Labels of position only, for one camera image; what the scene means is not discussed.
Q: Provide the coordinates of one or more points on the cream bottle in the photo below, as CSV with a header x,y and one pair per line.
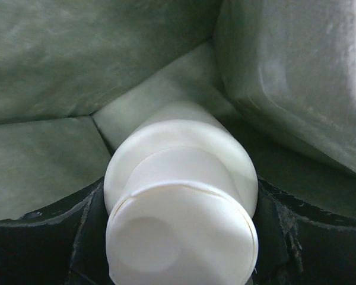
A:
x,y
181,193

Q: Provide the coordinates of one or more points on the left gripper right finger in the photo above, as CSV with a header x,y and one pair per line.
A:
x,y
300,243

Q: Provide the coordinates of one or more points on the olive green canvas bag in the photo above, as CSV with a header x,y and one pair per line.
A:
x,y
77,77

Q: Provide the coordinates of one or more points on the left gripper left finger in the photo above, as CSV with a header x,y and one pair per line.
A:
x,y
63,243

